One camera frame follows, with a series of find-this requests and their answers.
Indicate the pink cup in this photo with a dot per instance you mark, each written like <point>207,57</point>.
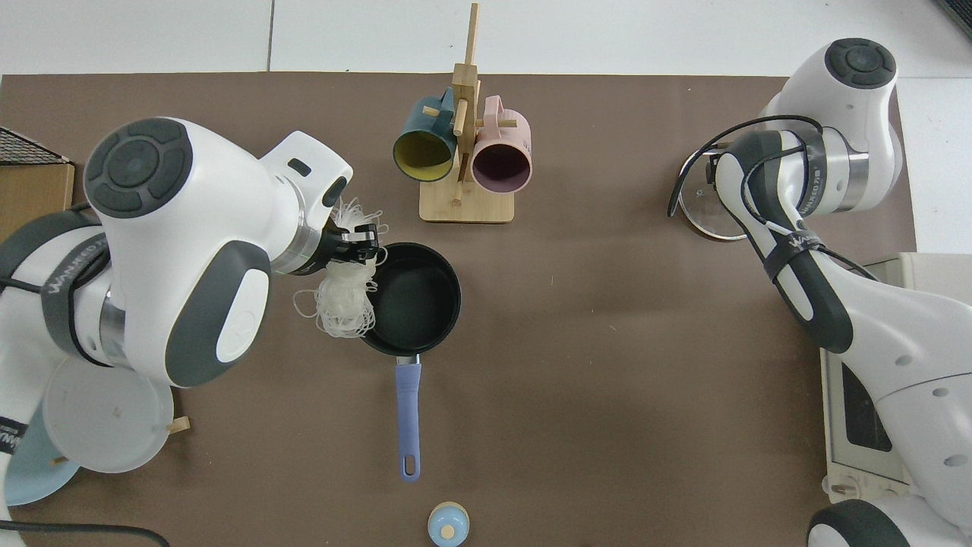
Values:
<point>516,137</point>

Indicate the brown table cloth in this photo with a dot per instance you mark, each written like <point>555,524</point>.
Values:
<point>607,342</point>

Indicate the pale toaster oven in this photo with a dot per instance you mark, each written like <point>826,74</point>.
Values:
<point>858,425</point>

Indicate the wooden plate rack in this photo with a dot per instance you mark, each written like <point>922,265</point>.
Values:
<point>179,425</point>

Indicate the small blue round bell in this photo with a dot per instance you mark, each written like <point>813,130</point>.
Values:
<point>448,526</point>

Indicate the light blue plate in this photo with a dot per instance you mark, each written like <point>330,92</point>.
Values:
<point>38,479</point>

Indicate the wooden cup stand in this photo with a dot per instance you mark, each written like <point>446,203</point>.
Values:
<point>467,205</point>

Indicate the glass lid with blue knob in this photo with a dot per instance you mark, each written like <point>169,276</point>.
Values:
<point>710,216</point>

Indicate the dark grey device edge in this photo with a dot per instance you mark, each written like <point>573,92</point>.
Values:
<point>960,11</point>

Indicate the white plate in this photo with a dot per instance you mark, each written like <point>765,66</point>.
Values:
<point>106,425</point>

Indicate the dark teal cup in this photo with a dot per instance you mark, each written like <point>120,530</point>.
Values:
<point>421,156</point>

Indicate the white vermicelli bundle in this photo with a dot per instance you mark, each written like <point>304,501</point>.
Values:
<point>345,304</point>

